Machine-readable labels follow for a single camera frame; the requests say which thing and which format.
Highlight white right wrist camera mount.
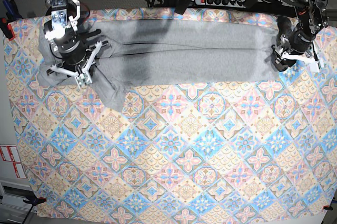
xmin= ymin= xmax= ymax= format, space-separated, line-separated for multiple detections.
xmin=46 ymin=40 xmax=108 ymax=88

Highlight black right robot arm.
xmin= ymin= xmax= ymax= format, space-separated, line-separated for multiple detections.
xmin=43 ymin=0 xmax=103 ymax=82

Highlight white power strip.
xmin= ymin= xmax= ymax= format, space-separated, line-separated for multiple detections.
xmin=194 ymin=0 xmax=244 ymax=8

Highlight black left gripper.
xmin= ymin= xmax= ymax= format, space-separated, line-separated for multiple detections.
xmin=272 ymin=30 xmax=313 ymax=72

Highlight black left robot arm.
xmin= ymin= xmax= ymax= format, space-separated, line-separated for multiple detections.
xmin=272 ymin=0 xmax=328 ymax=73

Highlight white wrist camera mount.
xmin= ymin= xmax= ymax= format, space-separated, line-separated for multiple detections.
xmin=281 ymin=43 xmax=324 ymax=73
xmin=46 ymin=40 xmax=108 ymax=88

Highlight patterned colourful tablecloth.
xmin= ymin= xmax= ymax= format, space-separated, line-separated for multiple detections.
xmin=4 ymin=18 xmax=336 ymax=223

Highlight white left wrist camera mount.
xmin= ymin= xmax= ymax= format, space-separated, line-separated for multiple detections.
xmin=281 ymin=43 xmax=324 ymax=73

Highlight red white labels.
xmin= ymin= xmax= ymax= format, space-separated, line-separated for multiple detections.
xmin=1 ymin=145 xmax=26 ymax=179

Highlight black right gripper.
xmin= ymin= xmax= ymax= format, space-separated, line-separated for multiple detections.
xmin=54 ymin=34 xmax=100 ymax=59

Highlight black orange clamp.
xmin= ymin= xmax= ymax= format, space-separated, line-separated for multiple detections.
xmin=23 ymin=196 xmax=46 ymax=206
xmin=1 ymin=0 xmax=22 ymax=41

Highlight black orange clamp bottom left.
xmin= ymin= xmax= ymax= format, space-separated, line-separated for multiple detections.
xmin=23 ymin=196 xmax=46 ymax=206

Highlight black orange clamp top left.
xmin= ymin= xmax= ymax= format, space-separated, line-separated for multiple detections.
xmin=1 ymin=0 xmax=22 ymax=41

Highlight grey T-shirt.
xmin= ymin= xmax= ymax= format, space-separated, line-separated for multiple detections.
xmin=38 ymin=19 xmax=279 ymax=111

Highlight orange clamp bottom right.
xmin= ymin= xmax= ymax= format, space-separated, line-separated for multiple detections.
xmin=323 ymin=205 xmax=333 ymax=211

